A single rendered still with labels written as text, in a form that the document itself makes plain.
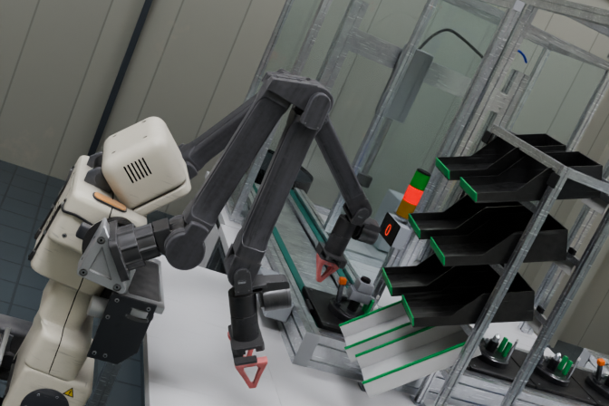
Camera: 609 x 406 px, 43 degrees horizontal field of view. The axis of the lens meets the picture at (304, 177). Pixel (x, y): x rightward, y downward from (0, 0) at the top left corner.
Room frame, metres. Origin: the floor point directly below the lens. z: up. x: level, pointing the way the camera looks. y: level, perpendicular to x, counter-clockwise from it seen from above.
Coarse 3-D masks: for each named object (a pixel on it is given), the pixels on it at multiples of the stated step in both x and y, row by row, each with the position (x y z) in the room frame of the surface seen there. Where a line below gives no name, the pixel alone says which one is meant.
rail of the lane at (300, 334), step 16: (272, 240) 2.54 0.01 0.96; (272, 256) 2.40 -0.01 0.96; (288, 272) 2.32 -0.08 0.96; (304, 304) 2.12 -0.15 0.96; (288, 320) 2.08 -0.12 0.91; (304, 320) 2.02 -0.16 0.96; (288, 336) 2.05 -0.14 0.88; (304, 336) 1.95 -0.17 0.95; (320, 336) 1.96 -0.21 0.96; (288, 352) 2.00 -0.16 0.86; (304, 352) 1.95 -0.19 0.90
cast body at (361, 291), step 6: (366, 276) 2.18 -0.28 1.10; (354, 282) 2.18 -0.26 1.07; (360, 282) 2.15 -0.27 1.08; (366, 282) 2.15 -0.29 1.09; (348, 288) 2.17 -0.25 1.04; (354, 288) 2.16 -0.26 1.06; (360, 288) 2.14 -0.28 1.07; (366, 288) 2.15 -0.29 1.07; (372, 288) 2.15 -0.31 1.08; (348, 294) 2.15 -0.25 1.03; (354, 294) 2.14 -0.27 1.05; (360, 294) 2.15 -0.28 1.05; (366, 294) 2.15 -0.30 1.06; (354, 300) 2.14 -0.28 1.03; (360, 300) 2.15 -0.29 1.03; (366, 300) 2.15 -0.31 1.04
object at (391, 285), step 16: (432, 256) 1.97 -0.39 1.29; (384, 272) 1.92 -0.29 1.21; (400, 272) 1.96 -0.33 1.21; (416, 272) 1.97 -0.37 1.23; (432, 272) 1.97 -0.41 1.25; (448, 272) 1.85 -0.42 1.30; (464, 272) 1.85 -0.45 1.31; (400, 288) 1.83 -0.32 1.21; (416, 288) 1.84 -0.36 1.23; (432, 288) 1.84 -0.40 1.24
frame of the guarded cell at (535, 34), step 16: (288, 0) 3.33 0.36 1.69; (320, 16) 2.87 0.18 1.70; (528, 32) 3.14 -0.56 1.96; (544, 32) 3.16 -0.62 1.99; (304, 48) 2.86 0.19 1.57; (560, 48) 3.65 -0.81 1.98; (576, 48) 3.21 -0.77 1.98; (592, 64) 3.41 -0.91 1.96; (608, 64) 3.27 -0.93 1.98; (256, 80) 3.33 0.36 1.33; (608, 80) 3.29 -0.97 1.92; (592, 96) 3.30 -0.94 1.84; (592, 112) 3.28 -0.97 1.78; (576, 128) 3.29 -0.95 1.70; (576, 144) 3.29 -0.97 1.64; (256, 160) 2.86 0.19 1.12; (240, 192) 2.87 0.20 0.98; (240, 208) 2.87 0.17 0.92; (320, 208) 3.51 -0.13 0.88
